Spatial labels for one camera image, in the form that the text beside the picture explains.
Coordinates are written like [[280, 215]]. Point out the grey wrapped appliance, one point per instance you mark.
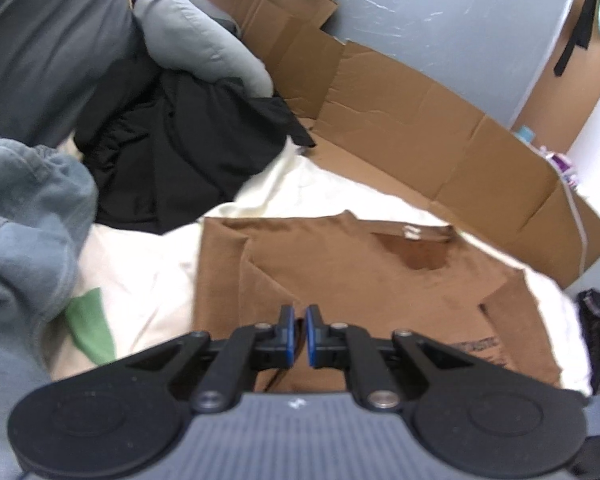
[[455, 20]]

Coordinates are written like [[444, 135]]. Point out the grey neck pillow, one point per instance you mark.
[[195, 35]]

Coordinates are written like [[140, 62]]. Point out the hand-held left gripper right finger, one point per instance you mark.
[[314, 335]]

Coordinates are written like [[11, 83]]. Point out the black crumpled garment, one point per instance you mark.
[[170, 150]]

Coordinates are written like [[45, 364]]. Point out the flattened cardboard sheet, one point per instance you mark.
[[405, 125]]

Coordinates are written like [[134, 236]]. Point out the grey jeans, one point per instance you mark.
[[25, 220]]

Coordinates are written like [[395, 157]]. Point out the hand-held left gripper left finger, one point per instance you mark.
[[287, 335]]

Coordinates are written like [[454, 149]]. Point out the white purple detergent pouch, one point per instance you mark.
[[560, 165]]

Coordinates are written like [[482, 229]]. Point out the brown printed t-shirt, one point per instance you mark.
[[355, 280]]

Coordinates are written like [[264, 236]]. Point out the dark grey pillow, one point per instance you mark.
[[40, 45]]

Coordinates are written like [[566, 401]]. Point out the cream bear print bedsheet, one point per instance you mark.
[[145, 260]]

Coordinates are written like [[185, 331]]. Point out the tall cardboard box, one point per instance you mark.
[[575, 100]]

